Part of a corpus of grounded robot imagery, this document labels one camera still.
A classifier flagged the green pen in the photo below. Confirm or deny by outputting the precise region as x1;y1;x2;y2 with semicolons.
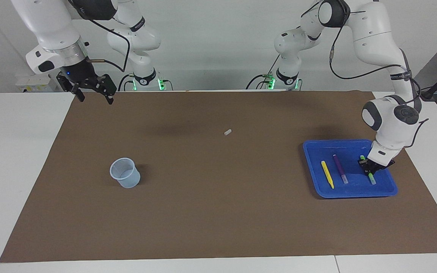
360;155;377;185

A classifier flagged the purple pen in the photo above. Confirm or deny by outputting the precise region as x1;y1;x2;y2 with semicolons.
332;154;349;185

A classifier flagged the yellow pen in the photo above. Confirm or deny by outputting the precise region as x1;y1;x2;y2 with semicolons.
321;161;335;189

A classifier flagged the blue plastic tray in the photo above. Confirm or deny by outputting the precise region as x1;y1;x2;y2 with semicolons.
303;139;398;199

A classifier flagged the white power box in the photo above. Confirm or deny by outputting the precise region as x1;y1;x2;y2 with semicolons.
16;74;58;93

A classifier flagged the translucent plastic cup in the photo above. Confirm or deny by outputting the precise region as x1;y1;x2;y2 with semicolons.
109;158;141;189

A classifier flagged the brown table mat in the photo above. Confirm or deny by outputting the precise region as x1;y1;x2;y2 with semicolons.
0;90;437;263

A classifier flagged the black base cable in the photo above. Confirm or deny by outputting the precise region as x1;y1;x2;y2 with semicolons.
118;73;135;92
246;55;281;90

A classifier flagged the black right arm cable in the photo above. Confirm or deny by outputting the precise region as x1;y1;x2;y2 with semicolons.
72;0;131;72

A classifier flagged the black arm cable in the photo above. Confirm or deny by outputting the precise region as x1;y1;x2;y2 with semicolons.
300;0;429;149
72;0;131;72

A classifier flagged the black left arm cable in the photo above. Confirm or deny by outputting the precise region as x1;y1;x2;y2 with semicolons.
300;0;429;149

